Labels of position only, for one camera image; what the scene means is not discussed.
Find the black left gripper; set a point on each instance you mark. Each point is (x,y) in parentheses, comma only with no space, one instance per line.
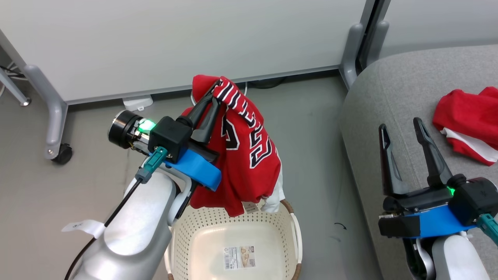
(171,136)

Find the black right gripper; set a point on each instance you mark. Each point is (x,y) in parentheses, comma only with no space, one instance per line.
(474,198)

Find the red basketball jersey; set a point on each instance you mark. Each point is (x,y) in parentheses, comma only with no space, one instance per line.
(249,175)

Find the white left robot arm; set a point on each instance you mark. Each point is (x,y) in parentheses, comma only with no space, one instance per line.
(136,233)

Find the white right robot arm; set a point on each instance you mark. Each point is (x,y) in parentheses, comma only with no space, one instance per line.
(455,256)

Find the grey fabric sofa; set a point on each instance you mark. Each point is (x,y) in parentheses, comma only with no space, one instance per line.
(389,116)

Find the white adapter box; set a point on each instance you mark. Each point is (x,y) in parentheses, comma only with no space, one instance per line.
(137,103)

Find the red and white garment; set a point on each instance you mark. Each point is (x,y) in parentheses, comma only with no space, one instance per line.
(467,112)

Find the large white partition panel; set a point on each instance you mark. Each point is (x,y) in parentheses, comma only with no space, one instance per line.
(175,39)

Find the cream perforated laundry basket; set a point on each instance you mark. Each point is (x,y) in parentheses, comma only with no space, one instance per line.
(233,233)

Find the grey partition foot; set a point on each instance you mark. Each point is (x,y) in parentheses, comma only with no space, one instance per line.
(350,54)
(52,109)

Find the narrow white partition panel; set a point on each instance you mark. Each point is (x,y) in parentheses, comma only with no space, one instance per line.
(439,23)

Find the black caster wheel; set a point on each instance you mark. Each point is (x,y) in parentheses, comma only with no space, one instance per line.
(63,154)

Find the printed basket label sticker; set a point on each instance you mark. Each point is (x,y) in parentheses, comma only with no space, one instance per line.
(239,257)

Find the grey table leg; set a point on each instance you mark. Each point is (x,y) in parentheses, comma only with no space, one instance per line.
(15,91)

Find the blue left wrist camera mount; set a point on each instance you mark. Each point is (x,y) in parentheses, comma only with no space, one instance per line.
(198,171)

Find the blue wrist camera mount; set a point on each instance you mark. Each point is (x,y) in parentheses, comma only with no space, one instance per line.
(198,171)
(435,223)

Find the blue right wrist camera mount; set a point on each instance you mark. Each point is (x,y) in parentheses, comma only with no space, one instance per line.
(435,223)

